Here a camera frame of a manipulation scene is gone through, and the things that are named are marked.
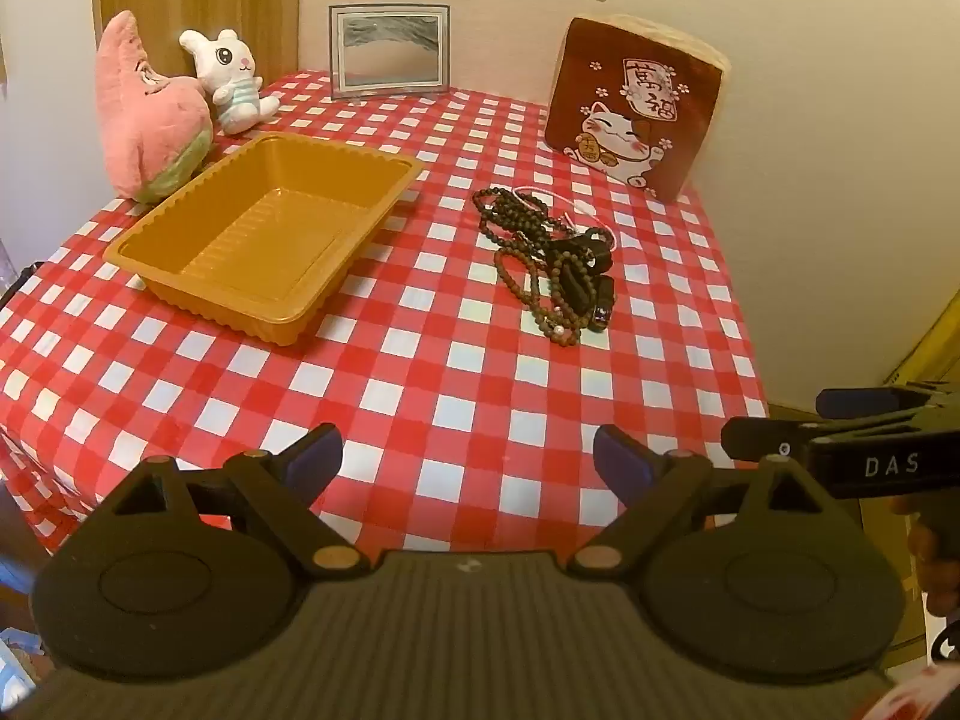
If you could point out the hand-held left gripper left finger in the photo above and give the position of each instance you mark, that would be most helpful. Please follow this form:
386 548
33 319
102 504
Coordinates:
319 454

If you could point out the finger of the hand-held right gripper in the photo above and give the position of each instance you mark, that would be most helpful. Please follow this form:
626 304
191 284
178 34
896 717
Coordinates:
765 439
862 401

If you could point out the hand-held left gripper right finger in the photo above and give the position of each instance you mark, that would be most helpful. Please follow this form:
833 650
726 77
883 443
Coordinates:
622 465

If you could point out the black fitness band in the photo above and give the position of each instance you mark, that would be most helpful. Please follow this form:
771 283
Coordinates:
602 307

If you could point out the black wristwatch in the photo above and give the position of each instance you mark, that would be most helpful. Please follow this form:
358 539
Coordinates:
581 255

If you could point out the yellow plastic tray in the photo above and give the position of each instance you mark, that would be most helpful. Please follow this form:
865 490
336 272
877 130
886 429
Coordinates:
225 240

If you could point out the person's right hand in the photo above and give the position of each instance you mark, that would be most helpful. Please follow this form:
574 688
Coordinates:
934 562

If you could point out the red checkered tablecloth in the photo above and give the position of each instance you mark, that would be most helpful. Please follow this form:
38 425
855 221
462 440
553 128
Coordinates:
450 390

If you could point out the red white packet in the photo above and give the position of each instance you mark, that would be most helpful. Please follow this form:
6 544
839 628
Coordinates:
915 697

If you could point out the dark grey object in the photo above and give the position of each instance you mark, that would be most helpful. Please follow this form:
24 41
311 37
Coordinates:
19 286

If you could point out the blue white packet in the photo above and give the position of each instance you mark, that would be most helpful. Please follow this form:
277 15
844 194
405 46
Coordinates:
16 667

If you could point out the pink starfish plush toy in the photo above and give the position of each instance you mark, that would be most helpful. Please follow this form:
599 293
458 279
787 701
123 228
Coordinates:
150 120

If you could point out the brown lucky cat cushion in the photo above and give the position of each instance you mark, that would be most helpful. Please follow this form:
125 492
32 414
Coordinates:
600 90

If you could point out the white rabbit plush toy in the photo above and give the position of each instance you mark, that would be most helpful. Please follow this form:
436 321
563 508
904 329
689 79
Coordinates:
232 75

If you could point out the clear sand art frame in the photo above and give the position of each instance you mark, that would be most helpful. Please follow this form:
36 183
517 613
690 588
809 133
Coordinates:
390 52

